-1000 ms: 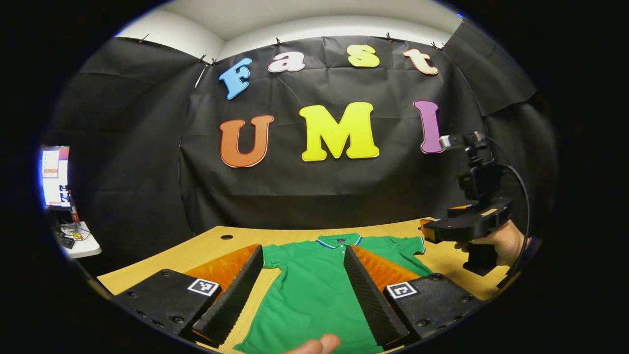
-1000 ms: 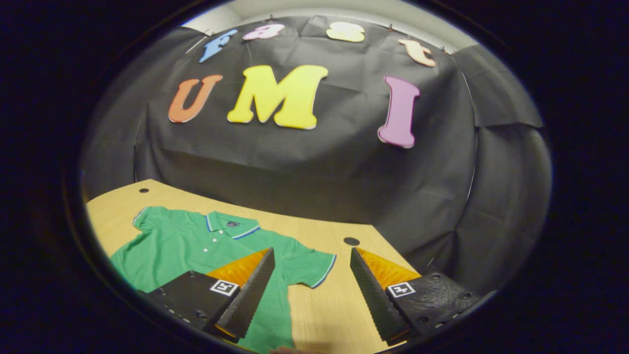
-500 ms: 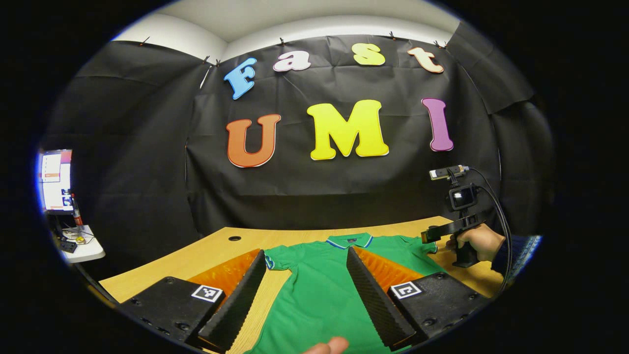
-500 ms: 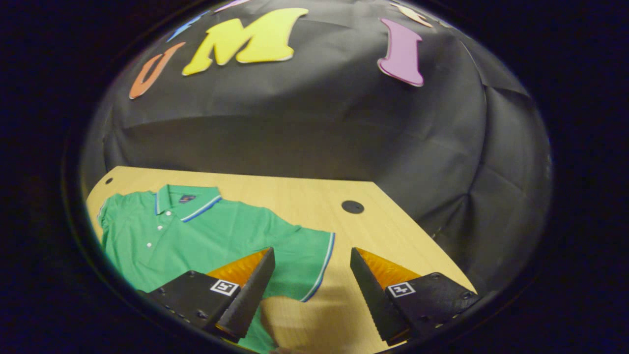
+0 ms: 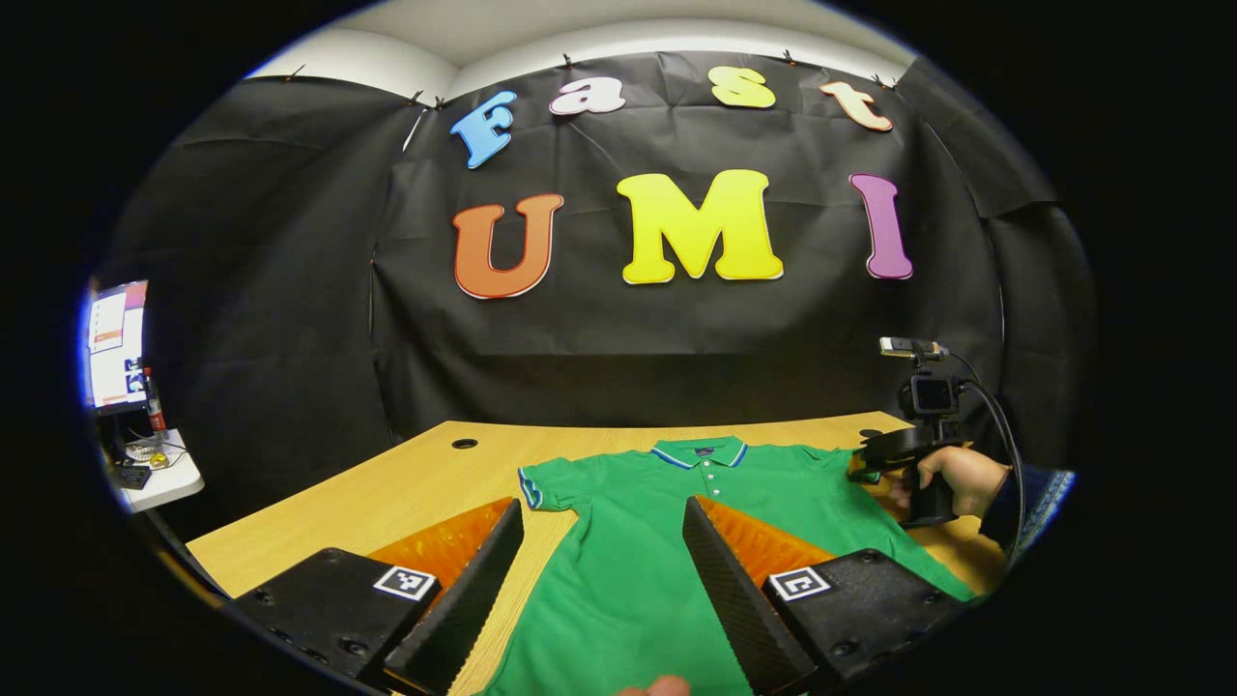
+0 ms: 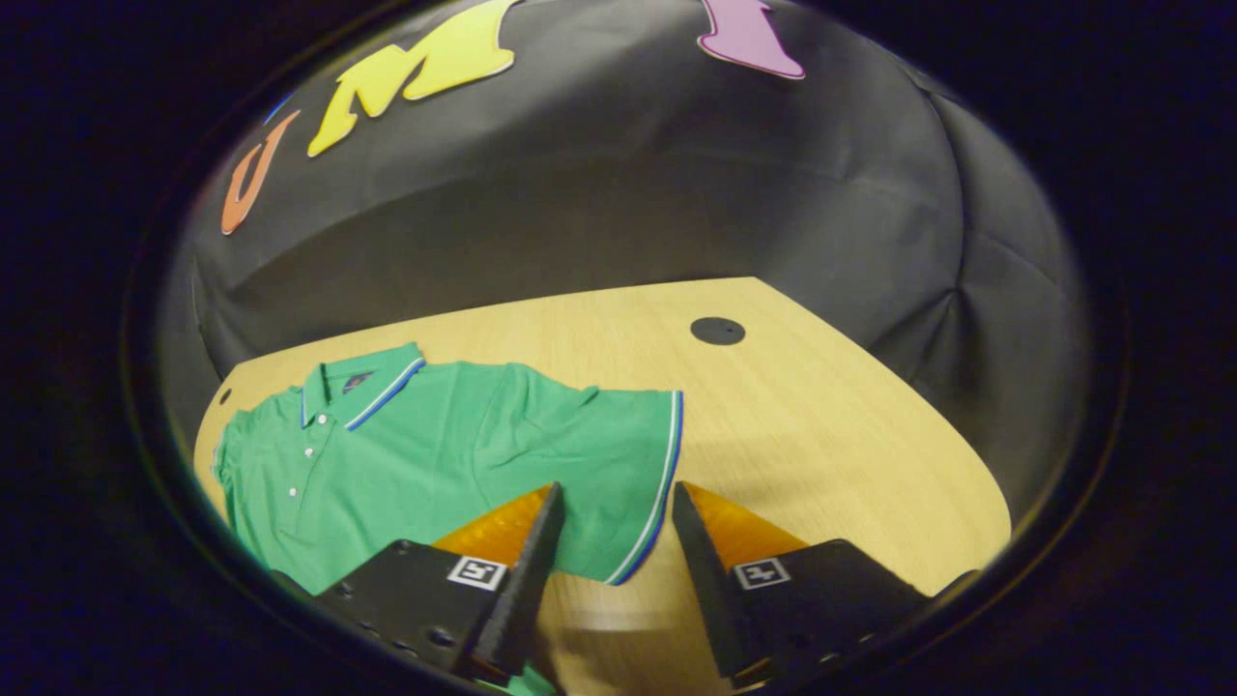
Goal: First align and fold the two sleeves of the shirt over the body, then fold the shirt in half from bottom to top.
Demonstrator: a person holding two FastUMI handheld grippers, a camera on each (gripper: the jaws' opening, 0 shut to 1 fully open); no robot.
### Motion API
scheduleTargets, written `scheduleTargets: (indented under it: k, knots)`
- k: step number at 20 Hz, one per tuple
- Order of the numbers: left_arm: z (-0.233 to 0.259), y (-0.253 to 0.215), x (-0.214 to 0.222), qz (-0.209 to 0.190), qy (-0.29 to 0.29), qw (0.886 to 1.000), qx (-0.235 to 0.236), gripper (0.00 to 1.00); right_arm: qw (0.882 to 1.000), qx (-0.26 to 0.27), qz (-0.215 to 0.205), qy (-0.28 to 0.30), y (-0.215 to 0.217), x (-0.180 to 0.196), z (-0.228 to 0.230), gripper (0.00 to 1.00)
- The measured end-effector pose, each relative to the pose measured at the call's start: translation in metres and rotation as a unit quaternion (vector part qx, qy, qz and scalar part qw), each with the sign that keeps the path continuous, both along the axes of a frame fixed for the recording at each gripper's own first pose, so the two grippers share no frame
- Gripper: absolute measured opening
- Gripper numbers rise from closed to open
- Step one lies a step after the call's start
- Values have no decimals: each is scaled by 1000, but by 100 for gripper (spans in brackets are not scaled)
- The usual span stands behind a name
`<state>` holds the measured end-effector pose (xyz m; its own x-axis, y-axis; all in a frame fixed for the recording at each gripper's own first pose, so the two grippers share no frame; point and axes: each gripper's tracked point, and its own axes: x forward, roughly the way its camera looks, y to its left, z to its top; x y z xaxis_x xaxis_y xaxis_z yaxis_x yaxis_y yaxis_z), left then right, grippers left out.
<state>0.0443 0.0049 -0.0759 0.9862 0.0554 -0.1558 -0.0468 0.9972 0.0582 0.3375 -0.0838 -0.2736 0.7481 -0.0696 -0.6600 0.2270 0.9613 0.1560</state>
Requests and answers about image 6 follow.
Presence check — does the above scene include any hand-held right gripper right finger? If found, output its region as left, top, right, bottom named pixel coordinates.
left=672, top=480, right=934, bottom=689

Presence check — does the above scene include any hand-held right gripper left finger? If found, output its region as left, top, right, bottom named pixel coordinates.
left=314, top=481, right=566, bottom=682

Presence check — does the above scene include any green T-shirt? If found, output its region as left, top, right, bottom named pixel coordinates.
left=213, top=341, right=685, bottom=696

